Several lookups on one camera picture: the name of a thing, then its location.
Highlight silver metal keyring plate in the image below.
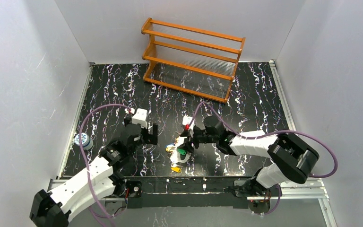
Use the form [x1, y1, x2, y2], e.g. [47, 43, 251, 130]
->
[170, 138, 191, 164]

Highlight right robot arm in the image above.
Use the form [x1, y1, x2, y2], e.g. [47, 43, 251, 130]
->
[175, 115, 319, 193]

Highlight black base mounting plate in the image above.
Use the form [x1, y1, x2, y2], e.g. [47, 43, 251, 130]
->
[95, 176, 283, 210]

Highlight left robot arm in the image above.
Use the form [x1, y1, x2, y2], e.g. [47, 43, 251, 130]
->
[29, 115, 158, 227]

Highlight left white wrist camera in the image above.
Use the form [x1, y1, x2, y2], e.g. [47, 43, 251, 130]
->
[131, 108, 148, 129]

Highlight blue white round tin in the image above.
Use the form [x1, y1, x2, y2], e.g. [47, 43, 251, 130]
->
[73, 132, 94, 150]

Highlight yellow key tag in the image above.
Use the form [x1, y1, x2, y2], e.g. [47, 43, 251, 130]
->
[171, 167, 182, 173]

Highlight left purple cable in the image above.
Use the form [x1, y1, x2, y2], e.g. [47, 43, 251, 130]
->
[78, 104, 135, 227]

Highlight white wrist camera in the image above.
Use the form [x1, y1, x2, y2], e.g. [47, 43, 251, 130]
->
[182, 115, 195, 132]
[131, 108, 148, 129]

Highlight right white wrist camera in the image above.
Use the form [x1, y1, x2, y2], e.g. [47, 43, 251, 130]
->
[182, 115, 195, 132]

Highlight green key tag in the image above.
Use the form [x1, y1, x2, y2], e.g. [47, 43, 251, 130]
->
[177, 148, 187, 155]

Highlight orange wooden rack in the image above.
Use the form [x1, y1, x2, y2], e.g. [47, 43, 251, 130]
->
[141, 17, 246, 103]

